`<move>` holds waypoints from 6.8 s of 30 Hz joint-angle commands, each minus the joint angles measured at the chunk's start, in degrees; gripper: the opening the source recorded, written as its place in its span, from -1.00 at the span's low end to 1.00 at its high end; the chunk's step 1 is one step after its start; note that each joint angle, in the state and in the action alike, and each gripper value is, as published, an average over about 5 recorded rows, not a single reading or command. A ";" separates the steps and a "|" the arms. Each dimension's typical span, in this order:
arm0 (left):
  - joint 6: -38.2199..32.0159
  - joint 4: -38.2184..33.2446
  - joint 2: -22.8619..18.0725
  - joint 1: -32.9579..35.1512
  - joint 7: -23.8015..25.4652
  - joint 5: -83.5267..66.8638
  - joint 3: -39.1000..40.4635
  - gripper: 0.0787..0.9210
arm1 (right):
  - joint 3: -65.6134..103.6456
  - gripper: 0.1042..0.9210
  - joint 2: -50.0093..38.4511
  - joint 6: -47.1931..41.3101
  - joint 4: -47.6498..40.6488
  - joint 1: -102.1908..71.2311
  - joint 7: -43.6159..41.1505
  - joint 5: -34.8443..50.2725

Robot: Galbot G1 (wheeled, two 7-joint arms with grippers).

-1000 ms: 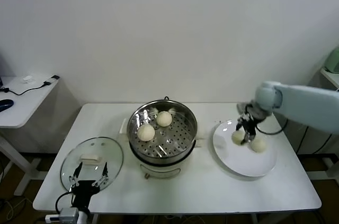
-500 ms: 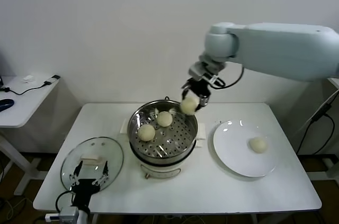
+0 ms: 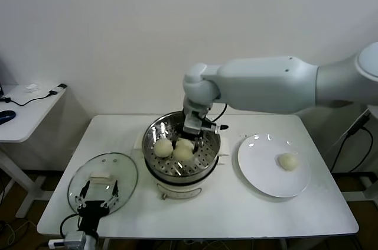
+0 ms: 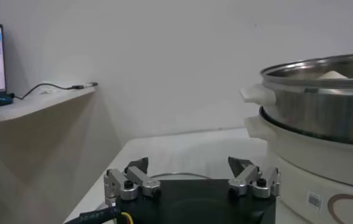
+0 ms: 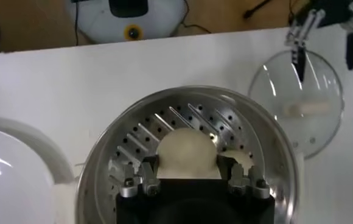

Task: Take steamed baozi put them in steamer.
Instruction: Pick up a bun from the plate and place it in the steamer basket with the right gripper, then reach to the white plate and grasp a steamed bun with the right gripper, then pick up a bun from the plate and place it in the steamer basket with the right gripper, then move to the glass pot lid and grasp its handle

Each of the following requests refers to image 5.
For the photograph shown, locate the stainless steel steamer basket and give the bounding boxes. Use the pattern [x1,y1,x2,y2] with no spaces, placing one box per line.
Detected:
[75,85,301,224]

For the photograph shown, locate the white steamed baozi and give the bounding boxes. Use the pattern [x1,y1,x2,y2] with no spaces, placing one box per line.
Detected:
[156,127,222,180]
[222,149,255,173]

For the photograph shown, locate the black floor cable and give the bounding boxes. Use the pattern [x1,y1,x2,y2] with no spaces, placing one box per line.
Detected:
[243,0,271,19]

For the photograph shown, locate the white round plate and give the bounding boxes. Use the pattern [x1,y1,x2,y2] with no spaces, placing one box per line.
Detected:
[0,117,75,224]

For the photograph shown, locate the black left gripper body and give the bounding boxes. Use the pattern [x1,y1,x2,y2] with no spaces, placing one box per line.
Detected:
[296,0,353,28]

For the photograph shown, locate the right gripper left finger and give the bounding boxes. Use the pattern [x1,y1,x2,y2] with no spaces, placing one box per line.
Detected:
[119,155,162,198]

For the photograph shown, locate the glass lid with white handle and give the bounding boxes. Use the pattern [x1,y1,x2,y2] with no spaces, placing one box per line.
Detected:
[248,49,345,161]

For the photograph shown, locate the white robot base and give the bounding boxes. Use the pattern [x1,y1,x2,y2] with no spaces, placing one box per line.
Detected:
[65,0,189,45]

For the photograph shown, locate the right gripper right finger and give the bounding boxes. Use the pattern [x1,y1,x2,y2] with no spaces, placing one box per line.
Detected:
[215,154,271,199]

